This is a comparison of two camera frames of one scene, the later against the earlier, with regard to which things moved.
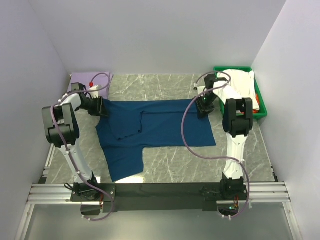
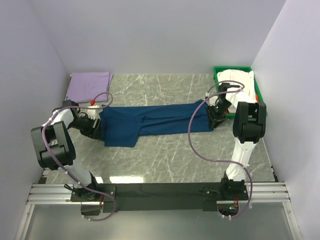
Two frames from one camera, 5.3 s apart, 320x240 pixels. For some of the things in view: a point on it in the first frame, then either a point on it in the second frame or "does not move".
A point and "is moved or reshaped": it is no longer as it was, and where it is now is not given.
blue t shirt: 131,125 is moved or reshaped
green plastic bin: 263,112 does not move
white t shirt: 240,84 does not move
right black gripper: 203,110 -> 215,119
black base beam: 206,194 does not move
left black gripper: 99,110 -> 93,132
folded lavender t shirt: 103,79 does not move
